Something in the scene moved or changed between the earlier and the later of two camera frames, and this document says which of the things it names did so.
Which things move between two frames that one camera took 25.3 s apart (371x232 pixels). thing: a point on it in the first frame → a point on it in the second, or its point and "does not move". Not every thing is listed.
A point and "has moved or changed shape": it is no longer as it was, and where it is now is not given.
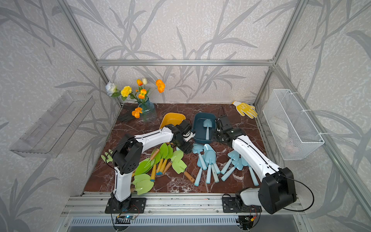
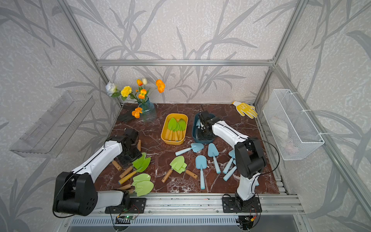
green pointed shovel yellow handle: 164,151 has moved or changed shape
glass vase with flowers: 146,108 does not move
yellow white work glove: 243,108 does not move
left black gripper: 185,149 → 126,162
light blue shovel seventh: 233,155 does not move
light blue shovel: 198,148 has moved or changed shape
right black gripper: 214,137 → 200,137
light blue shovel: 207,123 has moved or changed shape
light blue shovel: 210,159 → 213,152
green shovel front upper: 141,177 does not move
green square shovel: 177,155 → 178,165
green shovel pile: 157,159 → 142,168
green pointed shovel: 168,155 has moved or changed shape
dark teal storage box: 200,130 does not move
